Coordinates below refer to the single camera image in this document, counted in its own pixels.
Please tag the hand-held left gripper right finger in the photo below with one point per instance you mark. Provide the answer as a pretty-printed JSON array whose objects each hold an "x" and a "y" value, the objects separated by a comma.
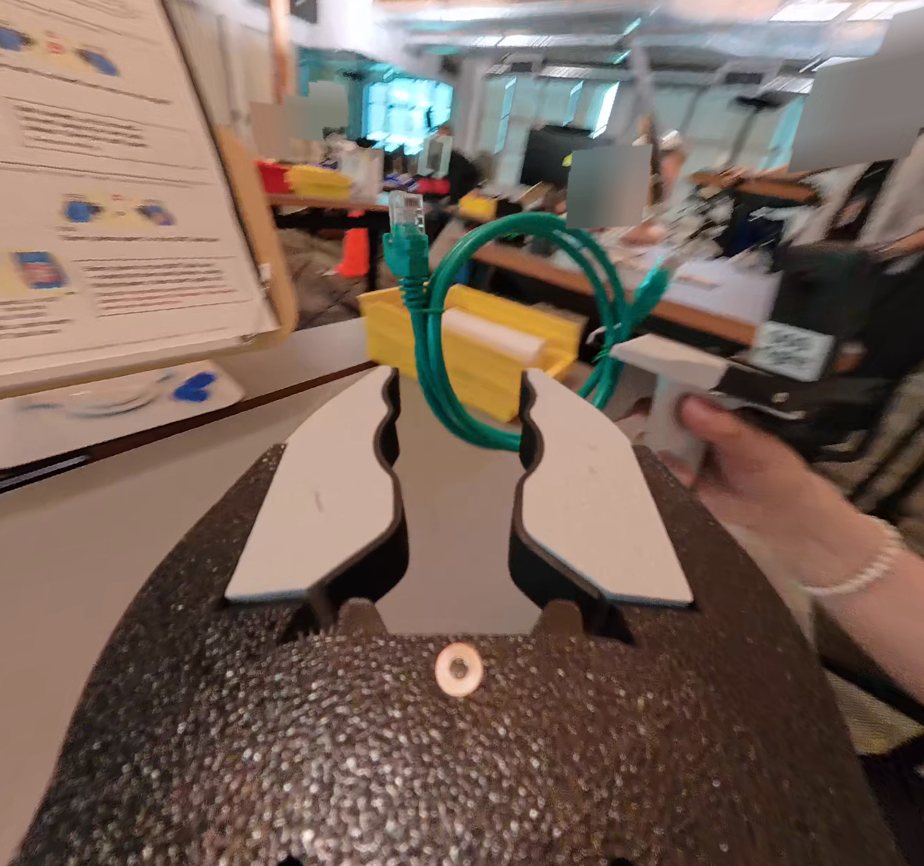
[{"x": 607, "y": 520}]

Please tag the white cylinder with black cap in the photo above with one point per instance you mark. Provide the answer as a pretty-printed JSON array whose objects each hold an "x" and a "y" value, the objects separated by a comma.
[{"x": 491, "y": 332}]

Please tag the black television screen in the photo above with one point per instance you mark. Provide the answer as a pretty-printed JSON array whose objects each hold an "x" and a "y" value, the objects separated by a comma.
[{"x": 556, "y": 156}]

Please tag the red plastic bin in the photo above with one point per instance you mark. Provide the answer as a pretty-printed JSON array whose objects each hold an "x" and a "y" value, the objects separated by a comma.
[{"x": 273, "y": 178}]

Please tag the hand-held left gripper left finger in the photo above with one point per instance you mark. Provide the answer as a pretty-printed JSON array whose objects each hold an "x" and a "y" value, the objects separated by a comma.
[{"x": 318, "y": 520}]

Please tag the orange traffic cone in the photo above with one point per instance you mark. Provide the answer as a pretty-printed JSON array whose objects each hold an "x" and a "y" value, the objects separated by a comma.
[{"x": 355, "y": 256}]

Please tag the white stand base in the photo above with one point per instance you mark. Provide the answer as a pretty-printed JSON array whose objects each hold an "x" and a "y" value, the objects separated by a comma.
[{"x": 87, "y": 426}]

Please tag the instruction sheet board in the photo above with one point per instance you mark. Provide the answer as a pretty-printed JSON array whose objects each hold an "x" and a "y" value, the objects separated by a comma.
[{"x": 101, "y": 159}]

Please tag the grey desk with wooden edge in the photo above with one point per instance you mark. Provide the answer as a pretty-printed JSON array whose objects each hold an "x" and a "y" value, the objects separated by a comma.
[{"x": 708, "y": 303}]

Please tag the blue clip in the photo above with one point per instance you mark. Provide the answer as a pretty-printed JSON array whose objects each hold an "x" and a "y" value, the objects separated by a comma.
[{"x": 194, "y": 387}]

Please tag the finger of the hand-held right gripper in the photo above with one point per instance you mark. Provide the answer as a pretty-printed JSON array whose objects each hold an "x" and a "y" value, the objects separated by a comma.
[{"x": 664, "y": 361}]

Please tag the person's right forearm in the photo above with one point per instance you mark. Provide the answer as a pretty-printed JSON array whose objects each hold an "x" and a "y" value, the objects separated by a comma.
[{"x": 881, "y": 628}]

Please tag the person's right hand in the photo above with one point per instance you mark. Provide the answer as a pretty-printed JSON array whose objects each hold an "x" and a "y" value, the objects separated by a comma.
[{"x": 765, "y": 484}]

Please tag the yellow plastic bin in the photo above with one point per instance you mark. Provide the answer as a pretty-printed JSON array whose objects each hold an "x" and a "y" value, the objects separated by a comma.
[
  {"x": 321, "y": 182},
  {"x": 477, "y": 375}
]

